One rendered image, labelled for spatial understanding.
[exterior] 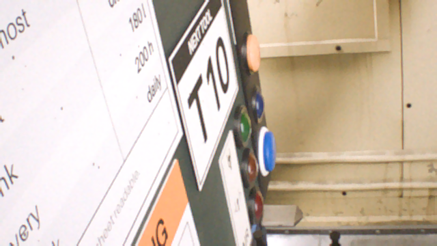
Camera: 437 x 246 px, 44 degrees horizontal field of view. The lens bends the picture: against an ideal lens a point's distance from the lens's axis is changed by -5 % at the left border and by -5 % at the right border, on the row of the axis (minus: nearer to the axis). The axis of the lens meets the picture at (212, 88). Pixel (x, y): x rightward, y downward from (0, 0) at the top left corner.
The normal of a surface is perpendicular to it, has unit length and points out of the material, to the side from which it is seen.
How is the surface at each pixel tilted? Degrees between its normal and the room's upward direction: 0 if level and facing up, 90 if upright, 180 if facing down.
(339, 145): 90
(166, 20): 90
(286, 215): 0
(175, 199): 90
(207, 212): 90
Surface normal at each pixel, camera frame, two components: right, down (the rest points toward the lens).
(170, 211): 0.96, -0.04
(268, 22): -0.22, 0.49
